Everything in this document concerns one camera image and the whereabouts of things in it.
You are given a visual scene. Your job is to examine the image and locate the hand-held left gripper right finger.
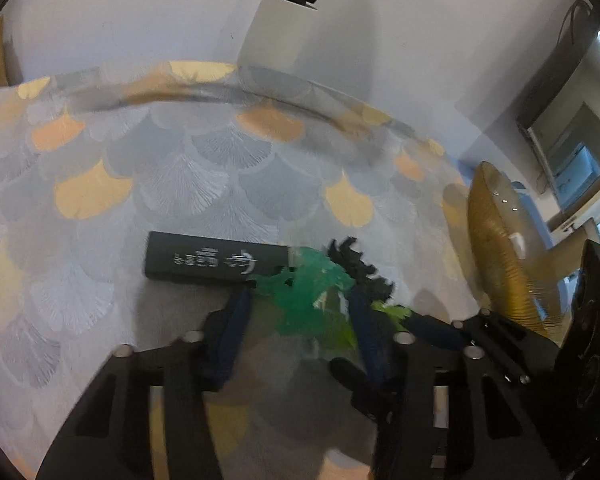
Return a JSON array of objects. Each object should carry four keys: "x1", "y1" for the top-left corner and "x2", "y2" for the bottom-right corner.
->
[{"x1": 347, "y1": 290, "x2": 563, "y2": 480}]

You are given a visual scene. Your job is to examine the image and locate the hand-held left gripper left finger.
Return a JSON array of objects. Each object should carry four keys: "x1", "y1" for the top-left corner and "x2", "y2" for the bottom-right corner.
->
[{"x1": 35, "y1": 287, "x2": 256, "y2": 480}]

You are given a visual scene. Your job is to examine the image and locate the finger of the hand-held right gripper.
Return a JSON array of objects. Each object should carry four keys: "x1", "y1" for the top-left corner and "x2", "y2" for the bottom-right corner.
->
[
  {"x1": 327, "y1": 357, "x2": 396, "y2": 418},
  {"x1": 402, "y1": 307, "x2": 558, "y2": 386}
]

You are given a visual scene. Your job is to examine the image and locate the lime green toy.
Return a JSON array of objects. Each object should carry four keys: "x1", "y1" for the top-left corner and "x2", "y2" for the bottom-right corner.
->
[{"x1": 320, "y1": 305, "x2": 412, "y2": 357}]

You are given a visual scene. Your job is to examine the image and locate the teal translucent dragon toy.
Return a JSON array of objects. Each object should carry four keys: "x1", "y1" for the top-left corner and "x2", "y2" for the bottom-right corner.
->
[{"x1": 252, "y1": 247, "x2": 356, "y2": 337}]

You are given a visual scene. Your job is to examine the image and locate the golden ribbed bowl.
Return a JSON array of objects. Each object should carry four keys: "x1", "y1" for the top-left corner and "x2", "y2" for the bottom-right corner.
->
[{"x1": 467, "y1": 160, "x2": 570, "y2": 342}]

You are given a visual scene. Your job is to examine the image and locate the black printed box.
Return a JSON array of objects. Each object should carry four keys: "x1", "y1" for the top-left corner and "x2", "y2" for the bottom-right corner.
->
[{"x1": 144, "y1": 231, "x2": 291, "y2": 288}]

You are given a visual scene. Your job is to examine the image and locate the black spiky toy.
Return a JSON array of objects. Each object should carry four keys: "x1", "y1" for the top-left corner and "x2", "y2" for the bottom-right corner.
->
[{"x1": 327, "y1": 237, "x2": 397, "y2": 307}]

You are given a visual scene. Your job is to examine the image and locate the fan-patterned tablecloth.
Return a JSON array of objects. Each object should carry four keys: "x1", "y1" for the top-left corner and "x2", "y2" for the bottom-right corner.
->
[{"x1": 0, "y1": 60, "x2": 486, "y2": 480}]

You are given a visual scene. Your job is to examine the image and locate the black cable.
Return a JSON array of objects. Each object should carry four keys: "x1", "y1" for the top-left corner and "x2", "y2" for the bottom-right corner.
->
[{"x1": 557, "y1": 0, "x2": 595, "y2": 52}]

